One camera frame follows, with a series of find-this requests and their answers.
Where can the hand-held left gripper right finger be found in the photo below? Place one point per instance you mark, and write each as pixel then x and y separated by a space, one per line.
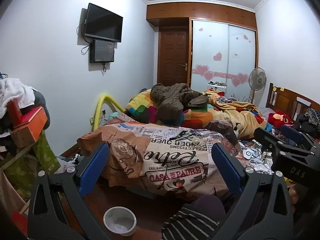
pixel 226 165

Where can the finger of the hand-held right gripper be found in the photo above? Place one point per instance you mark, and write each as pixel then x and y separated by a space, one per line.
pixel 291 133
pixel 267 138

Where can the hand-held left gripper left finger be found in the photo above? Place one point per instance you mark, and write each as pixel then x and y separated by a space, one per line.
pixel 96 165

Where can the white ointment tube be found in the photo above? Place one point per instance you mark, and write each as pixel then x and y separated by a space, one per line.
pixel 198 138

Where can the black marker pen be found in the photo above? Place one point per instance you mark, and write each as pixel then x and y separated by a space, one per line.
pixel 176 138

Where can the white plastic bowl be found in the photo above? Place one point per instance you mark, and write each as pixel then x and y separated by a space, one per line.
pixel 120 227

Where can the person's right hand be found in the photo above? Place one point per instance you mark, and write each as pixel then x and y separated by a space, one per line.
pixel 293 195

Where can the red plush toy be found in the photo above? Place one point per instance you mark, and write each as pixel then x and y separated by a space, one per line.
pixel 278 117

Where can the dark patterned cloth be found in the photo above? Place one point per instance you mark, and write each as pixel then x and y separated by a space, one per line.
pixel 310 120

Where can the white packet with circle print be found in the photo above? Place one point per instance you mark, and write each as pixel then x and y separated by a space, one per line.
pixel 250 154

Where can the beige printed blanket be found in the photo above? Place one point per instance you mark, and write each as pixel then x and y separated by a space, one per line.
pixel 240 120

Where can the wooden headboard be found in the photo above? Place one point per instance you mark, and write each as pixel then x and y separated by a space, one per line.
pixel 287 100

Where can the person's leg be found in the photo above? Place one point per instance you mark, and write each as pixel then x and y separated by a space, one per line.
pixel 207 203

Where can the newspaper print duvet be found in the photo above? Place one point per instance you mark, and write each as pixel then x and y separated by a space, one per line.
pixel 140 150

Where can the yellow foam tube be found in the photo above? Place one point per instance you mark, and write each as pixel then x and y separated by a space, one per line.
pixel 96 115

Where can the green patterned bag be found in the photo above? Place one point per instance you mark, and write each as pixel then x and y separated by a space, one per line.
pixel 47 152

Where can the teal cloth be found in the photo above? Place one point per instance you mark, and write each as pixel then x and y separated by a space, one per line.
pixel 113 116

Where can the colourful checked blanket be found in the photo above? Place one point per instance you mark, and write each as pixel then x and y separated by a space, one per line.
pixel 195 120

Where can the grey striped cloth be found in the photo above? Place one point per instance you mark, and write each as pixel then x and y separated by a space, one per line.
pixel 228 100

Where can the standing electric fan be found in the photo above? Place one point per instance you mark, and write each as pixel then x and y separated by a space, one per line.
pixel 257 77

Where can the striped dark garment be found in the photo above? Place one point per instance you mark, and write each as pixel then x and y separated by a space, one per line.
pixel 190 225

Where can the orange gift box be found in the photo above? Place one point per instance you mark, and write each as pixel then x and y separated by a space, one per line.
pixel 37 125

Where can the white bedside cabinet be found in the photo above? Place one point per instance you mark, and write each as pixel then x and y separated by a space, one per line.
pixel 217 87

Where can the brown padded jacket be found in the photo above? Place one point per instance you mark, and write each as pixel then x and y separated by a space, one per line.
pixel 172 100

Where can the row of pink heart stickers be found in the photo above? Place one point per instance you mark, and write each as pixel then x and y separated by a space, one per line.
pixel 208 75

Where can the dark grey garment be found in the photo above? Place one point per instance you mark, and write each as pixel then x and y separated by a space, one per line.
pixel 40 98

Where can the frosted sliding wardrobe door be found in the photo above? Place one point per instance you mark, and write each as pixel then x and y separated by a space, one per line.
pixel 241 55
pixel 210 45

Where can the red paper bag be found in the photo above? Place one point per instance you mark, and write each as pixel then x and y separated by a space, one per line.
pixel 20 223

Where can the dark red box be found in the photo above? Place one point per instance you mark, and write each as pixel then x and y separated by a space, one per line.
pixel 15 110

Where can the white towel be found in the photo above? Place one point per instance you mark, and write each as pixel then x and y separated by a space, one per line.
pixel 12 92

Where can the brown wooden door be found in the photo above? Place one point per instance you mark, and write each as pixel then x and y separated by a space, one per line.
pixel 172 55

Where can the wooden overhead cabinet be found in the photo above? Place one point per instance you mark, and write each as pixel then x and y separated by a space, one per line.
pixel 200 11

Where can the wall socket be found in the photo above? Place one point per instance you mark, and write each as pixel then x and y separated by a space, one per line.
pixel 104 112

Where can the small black wall monitor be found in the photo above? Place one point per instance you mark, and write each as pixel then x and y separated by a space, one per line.
pixel 102 51

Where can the black wall television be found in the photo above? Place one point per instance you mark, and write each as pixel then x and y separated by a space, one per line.
pixel 103 22

